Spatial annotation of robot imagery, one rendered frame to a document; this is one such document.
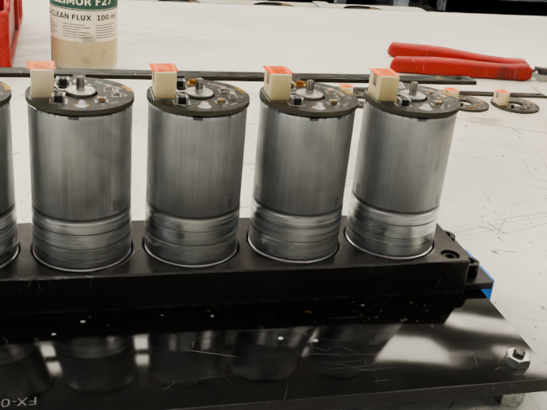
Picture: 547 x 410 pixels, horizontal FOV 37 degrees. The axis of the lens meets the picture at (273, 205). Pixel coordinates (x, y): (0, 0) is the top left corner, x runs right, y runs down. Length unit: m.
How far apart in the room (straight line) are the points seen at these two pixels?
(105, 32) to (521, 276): 0.25
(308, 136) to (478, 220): 0.12
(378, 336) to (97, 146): 0.08
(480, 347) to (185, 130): 0.09
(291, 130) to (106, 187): 0.05
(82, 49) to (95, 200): 0.24
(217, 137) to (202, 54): 0.28
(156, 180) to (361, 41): 0.35
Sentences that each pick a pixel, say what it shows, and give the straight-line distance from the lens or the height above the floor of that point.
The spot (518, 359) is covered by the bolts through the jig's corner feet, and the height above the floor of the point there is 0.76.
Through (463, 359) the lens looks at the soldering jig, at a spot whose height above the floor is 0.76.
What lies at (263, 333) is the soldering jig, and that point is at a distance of 0.20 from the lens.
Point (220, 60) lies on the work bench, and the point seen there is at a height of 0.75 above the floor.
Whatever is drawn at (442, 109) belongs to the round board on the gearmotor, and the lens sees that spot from 0.21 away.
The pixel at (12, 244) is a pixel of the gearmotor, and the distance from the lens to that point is 0.21.
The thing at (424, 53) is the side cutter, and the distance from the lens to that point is 0.51.
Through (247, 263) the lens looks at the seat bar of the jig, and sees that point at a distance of 0.21.
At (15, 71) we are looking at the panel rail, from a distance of 0.21.
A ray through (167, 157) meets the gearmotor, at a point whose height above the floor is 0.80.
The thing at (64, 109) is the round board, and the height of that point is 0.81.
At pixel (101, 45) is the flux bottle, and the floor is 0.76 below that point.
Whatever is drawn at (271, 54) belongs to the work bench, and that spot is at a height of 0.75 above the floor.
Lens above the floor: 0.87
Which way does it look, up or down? 25 degrees down
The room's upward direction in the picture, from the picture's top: 6 degrees clockwise
